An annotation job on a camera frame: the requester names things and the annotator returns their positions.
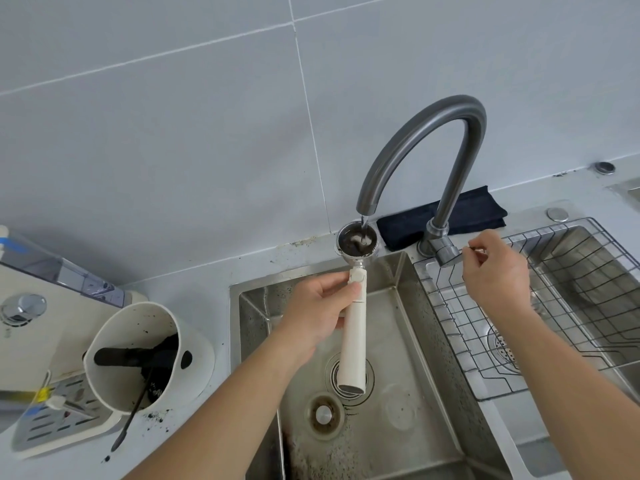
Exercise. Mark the person's right hand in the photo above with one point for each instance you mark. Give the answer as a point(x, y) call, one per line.
point(500, 279)

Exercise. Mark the person's left hand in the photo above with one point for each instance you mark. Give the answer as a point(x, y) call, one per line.
point(310, 314)

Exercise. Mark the grey curved faucet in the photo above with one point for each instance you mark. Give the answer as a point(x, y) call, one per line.
point(425, 119)

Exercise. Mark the cream espresso machine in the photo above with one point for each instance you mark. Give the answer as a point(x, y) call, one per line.
point(50, 339)

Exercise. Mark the person's right forearm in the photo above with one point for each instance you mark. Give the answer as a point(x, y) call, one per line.
point(575, 394)

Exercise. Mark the person's left forearm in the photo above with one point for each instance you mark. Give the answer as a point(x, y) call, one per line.
point(225, 419)

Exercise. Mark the white knock box bucket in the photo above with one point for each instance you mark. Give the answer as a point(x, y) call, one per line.
point(195, 354)

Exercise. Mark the round steel drain strainer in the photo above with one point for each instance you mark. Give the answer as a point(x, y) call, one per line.
point(500, 344)
point(332, 379)

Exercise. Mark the round silver countertop cap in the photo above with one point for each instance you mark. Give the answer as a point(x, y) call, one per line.
point(557, 214)

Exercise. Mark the round cream sink plug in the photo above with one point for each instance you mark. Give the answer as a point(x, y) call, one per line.
point(325, 415)

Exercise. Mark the stainless steel double sink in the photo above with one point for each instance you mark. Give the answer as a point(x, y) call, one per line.
point(410, 354)

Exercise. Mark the dark folded cloth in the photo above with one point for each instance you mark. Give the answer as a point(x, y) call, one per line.
point(400, 229)

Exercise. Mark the round dark countertop cap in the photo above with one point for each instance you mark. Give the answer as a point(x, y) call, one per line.
point(605, 167)

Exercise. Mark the small steel sink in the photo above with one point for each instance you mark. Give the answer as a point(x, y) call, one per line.
point(630, 192)

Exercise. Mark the black long spoon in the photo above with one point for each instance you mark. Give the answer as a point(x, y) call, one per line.
point(116, 443)

